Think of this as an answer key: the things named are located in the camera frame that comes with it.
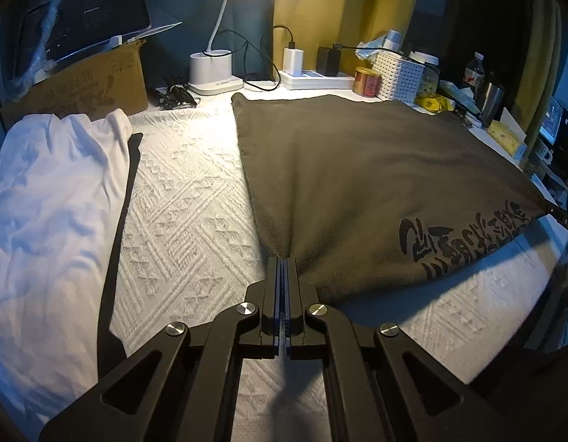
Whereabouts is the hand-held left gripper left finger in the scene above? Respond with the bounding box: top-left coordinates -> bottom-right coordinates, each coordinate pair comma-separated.
38,258 -> 285,442

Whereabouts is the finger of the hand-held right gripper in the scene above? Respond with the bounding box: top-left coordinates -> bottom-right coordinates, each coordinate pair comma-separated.
539,198 -> 568,233

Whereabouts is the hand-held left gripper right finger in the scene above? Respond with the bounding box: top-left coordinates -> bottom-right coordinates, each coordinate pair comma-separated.
284,258 -> 510,442

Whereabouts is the brown printed t-shirt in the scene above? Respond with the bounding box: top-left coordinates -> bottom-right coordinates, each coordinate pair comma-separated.
231,92 -> 554,307

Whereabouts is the white mug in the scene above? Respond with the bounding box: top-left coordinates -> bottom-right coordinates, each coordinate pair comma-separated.
532,140 -> 554,164

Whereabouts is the lit computer monitor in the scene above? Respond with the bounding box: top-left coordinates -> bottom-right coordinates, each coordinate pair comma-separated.
539,97 -> 565,145

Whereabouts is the yellow tissue box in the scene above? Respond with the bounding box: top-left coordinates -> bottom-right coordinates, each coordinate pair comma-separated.
488,120 -> 528,157

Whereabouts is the white textured table cover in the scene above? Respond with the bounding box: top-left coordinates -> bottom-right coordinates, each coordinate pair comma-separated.
0,87 -> 568,442

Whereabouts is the steel tumbler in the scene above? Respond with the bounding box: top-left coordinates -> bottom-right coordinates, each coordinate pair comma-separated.
477,76 -> 505,127

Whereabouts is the yellow curtain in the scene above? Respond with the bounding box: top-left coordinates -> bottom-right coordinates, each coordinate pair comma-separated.
514,0 -> 563,139
274,0 -> 425,77

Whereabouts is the plastic water bottle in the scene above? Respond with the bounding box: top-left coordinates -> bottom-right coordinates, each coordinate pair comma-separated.
463,52 -> 486,93

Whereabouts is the yellow snack bag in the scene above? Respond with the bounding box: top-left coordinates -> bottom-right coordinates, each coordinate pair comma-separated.
415,93 -> 455,115

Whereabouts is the clear jar white lid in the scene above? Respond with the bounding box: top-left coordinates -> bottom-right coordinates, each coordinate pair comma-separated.
410,50 -> 441,97

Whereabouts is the white power strip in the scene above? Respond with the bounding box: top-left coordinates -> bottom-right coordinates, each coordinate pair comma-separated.
279,70 -> 356,90

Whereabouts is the white perforated basket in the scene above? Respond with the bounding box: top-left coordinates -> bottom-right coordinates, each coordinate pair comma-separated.
373,50 -> 425,102

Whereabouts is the red tin can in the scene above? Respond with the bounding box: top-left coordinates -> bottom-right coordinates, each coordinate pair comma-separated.
353,67 -> 382,98

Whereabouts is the white desk lamp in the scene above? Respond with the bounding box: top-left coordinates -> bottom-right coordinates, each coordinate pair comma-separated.
188,0 -> 298,97

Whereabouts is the white charger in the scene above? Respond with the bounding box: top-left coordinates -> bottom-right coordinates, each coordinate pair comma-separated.
284,47 -> 305,74

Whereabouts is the black power adapter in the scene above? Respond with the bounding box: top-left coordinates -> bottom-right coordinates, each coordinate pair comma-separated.
317,46 -> 342,76

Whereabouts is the white garment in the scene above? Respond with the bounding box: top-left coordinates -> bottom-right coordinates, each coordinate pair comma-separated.
0,108 -> 133,424

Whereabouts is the brown cardboard box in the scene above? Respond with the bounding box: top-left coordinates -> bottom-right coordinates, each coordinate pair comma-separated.
0,39 -> 149,132

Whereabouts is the dark teal curtain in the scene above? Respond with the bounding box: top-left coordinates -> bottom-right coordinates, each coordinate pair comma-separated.
141,0 -> 275,93

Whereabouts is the tablet in plastic wrap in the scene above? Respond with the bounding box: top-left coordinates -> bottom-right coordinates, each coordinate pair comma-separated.
12,0 -> 151,79

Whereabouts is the black cable bundle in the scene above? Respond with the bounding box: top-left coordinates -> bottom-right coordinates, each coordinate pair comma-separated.
148,74 -> 202,111

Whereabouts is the black charger cable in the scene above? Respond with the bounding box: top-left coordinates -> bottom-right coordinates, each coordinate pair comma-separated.
209,24 -> 294,94

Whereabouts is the black adapter cable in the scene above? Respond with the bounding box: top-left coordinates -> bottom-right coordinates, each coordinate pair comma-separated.
332,42 -> 413,63

